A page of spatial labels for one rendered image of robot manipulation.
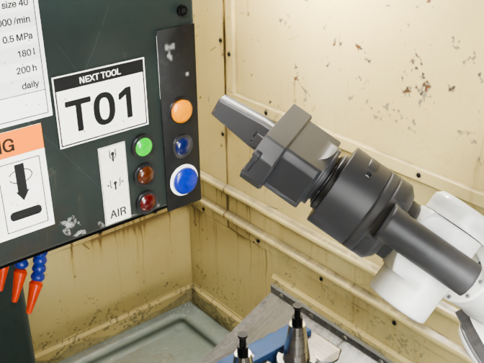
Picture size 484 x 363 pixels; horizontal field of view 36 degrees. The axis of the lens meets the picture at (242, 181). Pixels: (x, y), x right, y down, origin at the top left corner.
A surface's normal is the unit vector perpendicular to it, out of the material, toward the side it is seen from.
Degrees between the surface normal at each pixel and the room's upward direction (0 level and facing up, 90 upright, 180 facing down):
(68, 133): 90
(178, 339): 0
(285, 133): 30
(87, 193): 90
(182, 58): 90
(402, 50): 90
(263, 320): 24
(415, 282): 65
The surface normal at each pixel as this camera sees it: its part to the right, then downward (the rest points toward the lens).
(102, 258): 0.63, 0.33
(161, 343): -0.01, -0.90
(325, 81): -0.77, 0.29
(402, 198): 0.28, -0.47
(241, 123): -0.36, 0.42
